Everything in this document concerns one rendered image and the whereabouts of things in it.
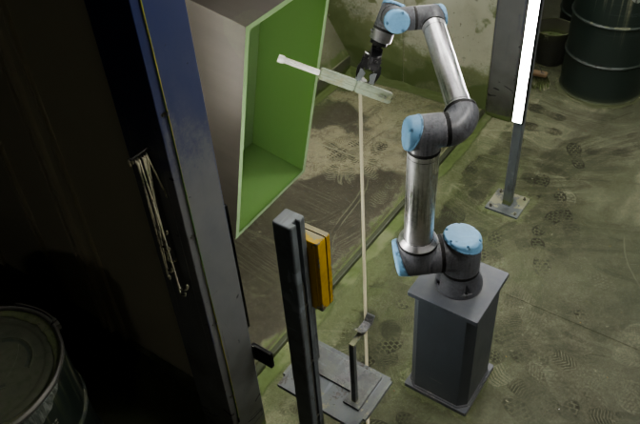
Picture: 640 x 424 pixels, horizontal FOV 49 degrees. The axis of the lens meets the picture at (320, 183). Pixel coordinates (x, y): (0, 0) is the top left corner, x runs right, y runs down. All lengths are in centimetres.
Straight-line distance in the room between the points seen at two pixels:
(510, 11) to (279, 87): 170
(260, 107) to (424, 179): 149
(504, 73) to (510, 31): 30
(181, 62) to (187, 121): 18
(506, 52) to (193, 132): 298
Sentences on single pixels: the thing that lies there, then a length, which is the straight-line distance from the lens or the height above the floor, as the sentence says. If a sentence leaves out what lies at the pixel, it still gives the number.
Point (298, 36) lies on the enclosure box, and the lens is 330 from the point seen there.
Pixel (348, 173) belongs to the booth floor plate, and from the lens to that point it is 438.
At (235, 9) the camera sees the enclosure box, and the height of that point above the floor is 165.
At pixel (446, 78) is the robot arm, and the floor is 151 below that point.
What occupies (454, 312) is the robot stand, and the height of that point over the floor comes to 64.
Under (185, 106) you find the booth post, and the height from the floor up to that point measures 172.
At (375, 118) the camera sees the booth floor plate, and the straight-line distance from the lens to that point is 486.
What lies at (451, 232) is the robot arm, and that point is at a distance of 273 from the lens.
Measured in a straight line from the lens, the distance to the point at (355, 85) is 283.
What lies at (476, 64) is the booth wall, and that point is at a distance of 485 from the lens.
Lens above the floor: 279
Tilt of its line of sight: 39 degrees down
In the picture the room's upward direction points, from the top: 4 degrees counter-clockwise
